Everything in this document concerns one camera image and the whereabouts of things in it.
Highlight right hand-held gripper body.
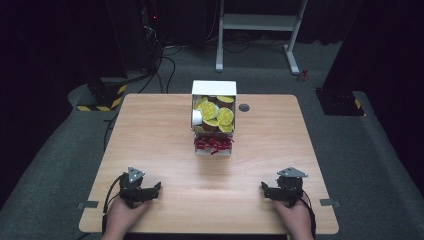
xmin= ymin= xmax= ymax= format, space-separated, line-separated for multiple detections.
xmin=275 ymin=166 xmax=309 ymax=208

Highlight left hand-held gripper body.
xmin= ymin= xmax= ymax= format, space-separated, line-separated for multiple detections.
xmin=118 ymin=165 xmax=155 ymax=209

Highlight person's left hand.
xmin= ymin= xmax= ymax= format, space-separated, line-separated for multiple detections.
xmin=100 ymin=196 xmax=152 ymax=240

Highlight person's right hand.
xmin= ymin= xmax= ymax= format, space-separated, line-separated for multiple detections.
xmin=274 ymin=198 xmax=316 ymax=240

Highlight grey tape piece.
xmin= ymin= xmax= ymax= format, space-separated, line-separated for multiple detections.
xmin=318 ymin=198 xmax=342 ymax=208
xmin=76 ymin=200 xmax=100 ymax=210

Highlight red shredded paper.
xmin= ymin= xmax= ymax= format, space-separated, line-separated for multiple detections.
xmin=193 ymin=133 xmax=235 ymax=156

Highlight pile of yellow-lidded capsules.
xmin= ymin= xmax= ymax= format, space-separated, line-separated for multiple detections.
xmin=193 ymin=95 xmax=236 ymax=134

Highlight black yellow striped stand base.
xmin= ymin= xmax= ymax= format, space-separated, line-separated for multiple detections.
xmin=76 ymin=78 xmax=128 ymax=113

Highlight white cardboard box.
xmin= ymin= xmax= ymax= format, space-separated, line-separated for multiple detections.
xmin=190 ymin=79 xmax=238 ymax=134

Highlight dark equipment rack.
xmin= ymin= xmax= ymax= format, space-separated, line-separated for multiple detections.
xmin=138 ymin=0 xmax=168 ymax=73

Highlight white metal stand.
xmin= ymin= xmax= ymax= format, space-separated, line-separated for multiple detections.
xmin=215 ymin=0 xmax=309 ymax=76

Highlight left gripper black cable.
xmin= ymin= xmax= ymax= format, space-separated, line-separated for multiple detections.
xmin=101 ymin=174 xmax=124 ymax=234

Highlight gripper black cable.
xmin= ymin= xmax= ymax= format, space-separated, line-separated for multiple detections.
xmin=299 ymin=190 xmax=317 ymax=238
xmin=101 ymin=174 xmax=124 ymax=234

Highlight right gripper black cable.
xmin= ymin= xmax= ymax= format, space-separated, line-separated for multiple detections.
xmin=299 ymin=190 xmax=317 ymax=238

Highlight black floor cables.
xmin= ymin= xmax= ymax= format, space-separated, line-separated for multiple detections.
xmin=103 ymin=43 xmax=188 ymax=151

